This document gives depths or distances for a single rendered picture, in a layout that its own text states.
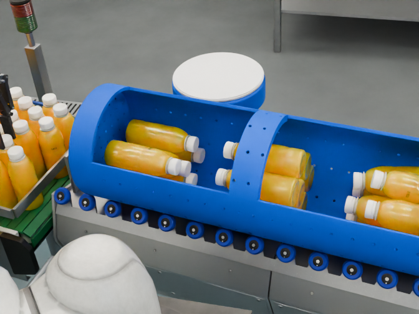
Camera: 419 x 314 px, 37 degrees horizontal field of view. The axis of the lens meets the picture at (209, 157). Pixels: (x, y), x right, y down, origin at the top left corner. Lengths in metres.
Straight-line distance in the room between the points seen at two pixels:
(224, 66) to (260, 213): 0.74
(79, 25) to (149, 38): 0.60
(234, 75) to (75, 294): 1.12
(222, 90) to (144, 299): 0.99
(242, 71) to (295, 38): 2.41
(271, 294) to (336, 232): 0.29
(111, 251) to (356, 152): 0.74
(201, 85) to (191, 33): 2.58
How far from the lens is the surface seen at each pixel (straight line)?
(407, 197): 1.36
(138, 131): 1.57
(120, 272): 0.94
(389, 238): 1.28
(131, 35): 4.50
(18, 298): 0.98
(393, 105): 3.68
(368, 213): 1.34
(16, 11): 2.02
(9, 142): 1.71
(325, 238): 1.32
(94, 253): 0.96
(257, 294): 1.53
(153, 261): 1.61
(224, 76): 1.91
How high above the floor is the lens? 2.02
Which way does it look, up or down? 38 degrees down
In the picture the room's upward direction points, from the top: 5 degrees counter-clockwise
